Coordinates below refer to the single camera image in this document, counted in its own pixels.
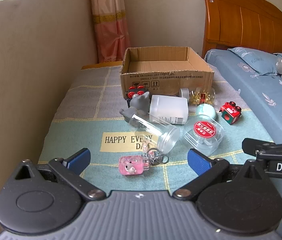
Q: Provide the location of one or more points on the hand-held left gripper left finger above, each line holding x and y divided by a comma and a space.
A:
78, 158

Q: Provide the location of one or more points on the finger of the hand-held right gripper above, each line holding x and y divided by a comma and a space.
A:
254, 145

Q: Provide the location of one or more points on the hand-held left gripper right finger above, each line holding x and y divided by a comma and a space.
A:
198, 161

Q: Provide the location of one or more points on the clear square box red label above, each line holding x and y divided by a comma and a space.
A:
204, 130

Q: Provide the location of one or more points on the mint green ball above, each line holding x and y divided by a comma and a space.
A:
206, 110

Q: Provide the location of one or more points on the white translucent plastic container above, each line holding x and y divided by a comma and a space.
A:
168, 108

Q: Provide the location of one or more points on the capsule bottle silver lid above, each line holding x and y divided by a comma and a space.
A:
201, 97

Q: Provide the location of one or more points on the grey elephant toy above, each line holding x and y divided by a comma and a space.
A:
138, 103

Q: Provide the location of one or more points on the brown cardboard box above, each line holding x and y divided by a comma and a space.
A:
168, 80

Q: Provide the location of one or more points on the clear plastic jar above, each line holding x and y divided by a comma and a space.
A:
167, 135

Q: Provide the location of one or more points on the red green toy train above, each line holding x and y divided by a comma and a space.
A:
230, 113

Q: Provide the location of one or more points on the blue floral bed sheet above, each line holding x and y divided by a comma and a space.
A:
250, 95

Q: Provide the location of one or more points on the blue floral pillow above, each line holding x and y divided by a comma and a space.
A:
255, 61

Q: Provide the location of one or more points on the black toy train red wheels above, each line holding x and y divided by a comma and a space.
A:
136, 90

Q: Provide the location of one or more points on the wooden bedside table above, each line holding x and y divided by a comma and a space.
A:
98, 65

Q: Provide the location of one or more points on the wooden headboard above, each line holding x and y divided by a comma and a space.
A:
243, 20

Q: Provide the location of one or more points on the pink curtain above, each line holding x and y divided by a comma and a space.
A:
108, 25

